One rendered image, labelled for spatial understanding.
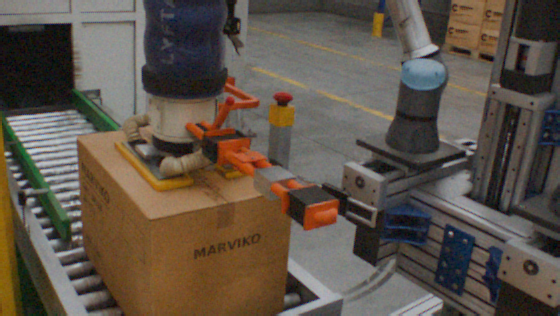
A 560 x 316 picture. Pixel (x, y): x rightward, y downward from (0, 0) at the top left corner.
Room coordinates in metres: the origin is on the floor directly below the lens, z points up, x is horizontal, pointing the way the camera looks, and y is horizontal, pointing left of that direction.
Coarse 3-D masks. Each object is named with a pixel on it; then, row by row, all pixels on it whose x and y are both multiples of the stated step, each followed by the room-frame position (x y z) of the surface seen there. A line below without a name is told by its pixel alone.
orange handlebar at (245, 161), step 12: (228, 84) 1.83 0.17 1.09; (240, 96) 1.74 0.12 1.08; (252, 96) 1.71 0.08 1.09; (240, 108) 1.63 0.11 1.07; (192, 132) 1.38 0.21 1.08; (228, 156) 1.22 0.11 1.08; (240, 156) 1.19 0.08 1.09; (252, 156) 1.19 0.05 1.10; (264, 156) 1.20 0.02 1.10; (240, 168) 1.17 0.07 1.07; (252, 168) 1.14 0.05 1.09; (276, 192) 1.05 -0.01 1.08; (324, 216) 0.95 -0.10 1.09; (336, 216) 0.96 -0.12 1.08
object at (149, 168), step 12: (120, 144) 1.53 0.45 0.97; (132, 144) 1.53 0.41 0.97; (132, 156) 1.45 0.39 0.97; (156, 156) 1.38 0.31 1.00; (144, 168) 1.37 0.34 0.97; (156, 168) 1.37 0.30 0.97; (156, 180) 1.30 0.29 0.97; (168, 180) 1.31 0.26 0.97; (180, 180) 1.31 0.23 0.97; (192, 180) 1.33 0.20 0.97
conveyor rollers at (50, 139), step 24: (24, 120) 2.86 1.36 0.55; (48, 120) 2.92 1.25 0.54; (72, 120) 2.92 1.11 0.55; (24, 144) 2.52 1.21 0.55; (48, 144) 2.58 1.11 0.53; (72, 144) 2.57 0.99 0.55; (48, 168) 2.26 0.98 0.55; (72, 168) 2.30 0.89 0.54; (72, 192) 2.04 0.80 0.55; (48, 216) 1.83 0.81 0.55; (72, 216) 1.86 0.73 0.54; (48, 240) 1.72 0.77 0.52; (72, 240) 1.68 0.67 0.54; (72, 264) 1.59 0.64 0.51; (96, 288) 1.45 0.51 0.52; (96, 312) 1.30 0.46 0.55; (120, 312) 1.32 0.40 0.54
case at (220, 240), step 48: (96, 144) 1.57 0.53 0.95; (96, 192) 1.47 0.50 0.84; (144, 192) 1.27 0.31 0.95; (192, 192) 1.29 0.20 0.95; (240, 192) 1.31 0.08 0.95; (96, 240) 1.49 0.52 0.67; (144, 240) 1.17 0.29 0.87; (192, 240) 1.20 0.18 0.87; (240, 240) 1.27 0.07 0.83; (288, 240) 1.36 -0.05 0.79; (144, 288) 1.17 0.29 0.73; (192, 288) 1.20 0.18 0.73; (240, 288) 1.28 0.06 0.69
